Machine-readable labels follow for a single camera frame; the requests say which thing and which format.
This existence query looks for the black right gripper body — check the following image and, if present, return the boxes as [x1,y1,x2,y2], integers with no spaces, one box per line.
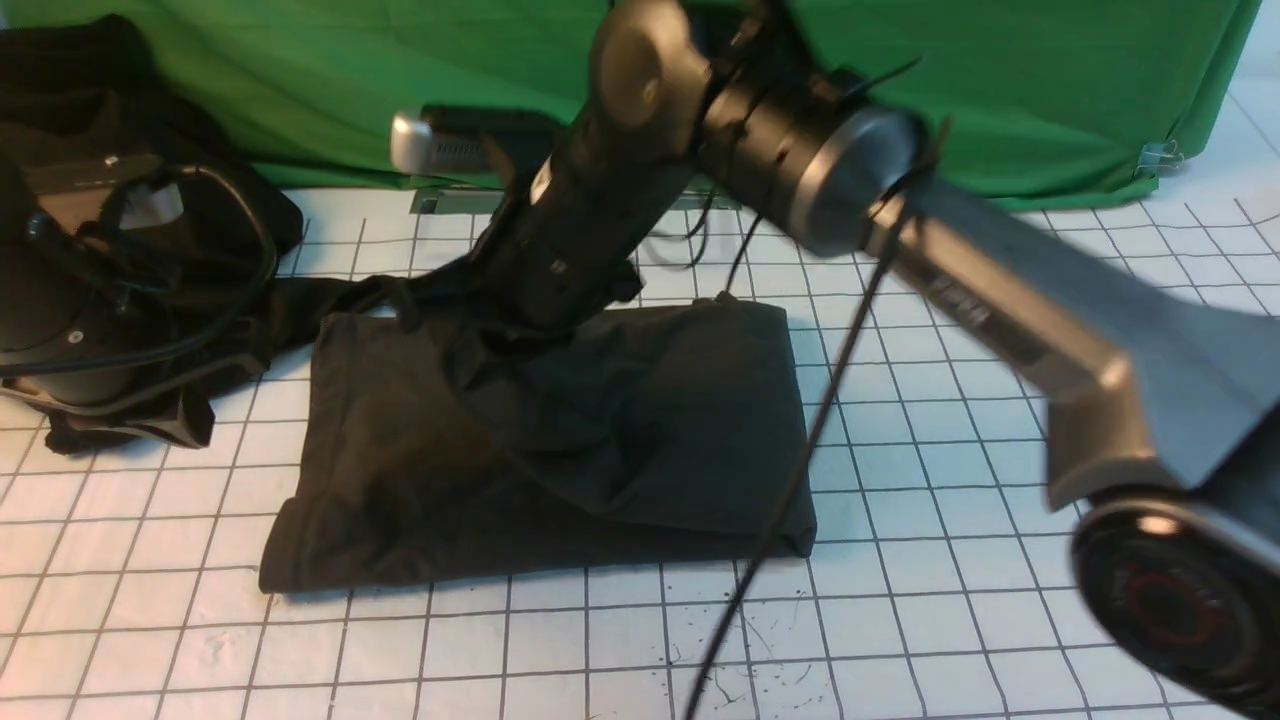
[415,225,641,340]

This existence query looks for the gray long-sleeved shirt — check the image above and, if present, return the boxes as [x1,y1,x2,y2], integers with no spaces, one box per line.
[259,293,806,594]

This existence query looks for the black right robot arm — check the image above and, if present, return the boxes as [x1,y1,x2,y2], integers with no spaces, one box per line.
[396,1,1279,719]

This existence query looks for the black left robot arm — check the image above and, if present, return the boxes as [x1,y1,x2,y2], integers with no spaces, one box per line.
[1,159,142,406]

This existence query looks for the gray metal bar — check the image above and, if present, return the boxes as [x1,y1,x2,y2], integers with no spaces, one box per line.
[408,186,741,215]

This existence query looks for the black cloth pile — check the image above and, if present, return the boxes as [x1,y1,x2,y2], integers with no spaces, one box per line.
[0,15,305,455]

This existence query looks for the green backdrop cloth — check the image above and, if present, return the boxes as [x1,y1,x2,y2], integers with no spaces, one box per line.
[3,1,1260,211]

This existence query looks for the metal binder clip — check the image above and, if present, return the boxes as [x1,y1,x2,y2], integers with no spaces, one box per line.
[1133,138,1185,179]

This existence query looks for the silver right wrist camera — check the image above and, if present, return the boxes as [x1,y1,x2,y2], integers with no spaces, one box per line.
[389,105,566,177]

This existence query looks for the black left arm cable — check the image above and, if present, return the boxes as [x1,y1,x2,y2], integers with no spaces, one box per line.
[0,165,282,416]

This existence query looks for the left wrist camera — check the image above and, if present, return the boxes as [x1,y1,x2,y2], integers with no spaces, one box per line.
[23,154,184,234]

